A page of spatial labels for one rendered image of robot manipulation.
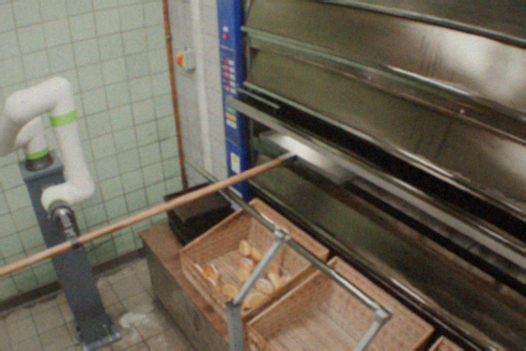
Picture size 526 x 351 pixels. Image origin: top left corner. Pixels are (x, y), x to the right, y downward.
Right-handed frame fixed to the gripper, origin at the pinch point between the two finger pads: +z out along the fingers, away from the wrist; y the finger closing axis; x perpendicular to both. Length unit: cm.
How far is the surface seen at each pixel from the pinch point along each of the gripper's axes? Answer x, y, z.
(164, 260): -46, 60, -42
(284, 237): -63, 1, 40
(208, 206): -76, 38, -42
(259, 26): -98, -56, -22
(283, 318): -68, 52, 32
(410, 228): -100, 0, 64
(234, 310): -41, 24, 39
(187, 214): -63, 38, -43
